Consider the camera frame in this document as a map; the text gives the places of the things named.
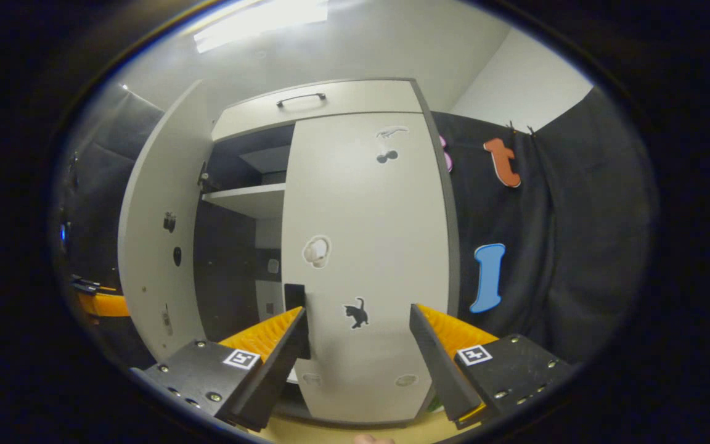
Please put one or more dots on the ceiling light panel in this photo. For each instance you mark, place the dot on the ceiling light panel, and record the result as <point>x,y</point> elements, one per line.
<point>262,21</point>

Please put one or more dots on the watermelon slice toy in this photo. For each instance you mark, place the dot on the watermelon slice toy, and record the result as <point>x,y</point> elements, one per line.
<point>435,405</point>

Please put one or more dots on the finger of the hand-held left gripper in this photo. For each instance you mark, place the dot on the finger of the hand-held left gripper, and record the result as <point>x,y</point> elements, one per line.
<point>108,305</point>

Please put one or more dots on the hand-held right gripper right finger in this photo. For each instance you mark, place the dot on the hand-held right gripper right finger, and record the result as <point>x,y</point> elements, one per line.
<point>438,370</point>

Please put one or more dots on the grey and white cabinet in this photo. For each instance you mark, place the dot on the grey and white cabinet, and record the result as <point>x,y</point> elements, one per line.
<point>225,277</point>

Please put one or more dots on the white cabinet door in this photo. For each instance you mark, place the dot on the white cabinet door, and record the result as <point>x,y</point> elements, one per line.
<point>151,203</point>
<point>379,246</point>

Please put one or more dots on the metal door hinge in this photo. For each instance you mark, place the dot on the metal door hinge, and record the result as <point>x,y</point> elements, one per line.
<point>204,179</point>

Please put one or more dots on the white cabinet shelf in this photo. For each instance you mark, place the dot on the white cabinet shelf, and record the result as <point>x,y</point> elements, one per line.
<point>250,197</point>

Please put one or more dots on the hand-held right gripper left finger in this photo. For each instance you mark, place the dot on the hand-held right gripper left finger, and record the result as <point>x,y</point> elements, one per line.
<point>275,370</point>

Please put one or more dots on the black backdrop cloth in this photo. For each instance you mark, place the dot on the black backdrop cloth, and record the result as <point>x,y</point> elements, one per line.
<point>102,172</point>
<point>589,246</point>

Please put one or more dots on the white cabinet drawer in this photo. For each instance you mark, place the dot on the white cabinet drawer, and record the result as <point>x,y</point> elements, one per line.
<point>361,98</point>

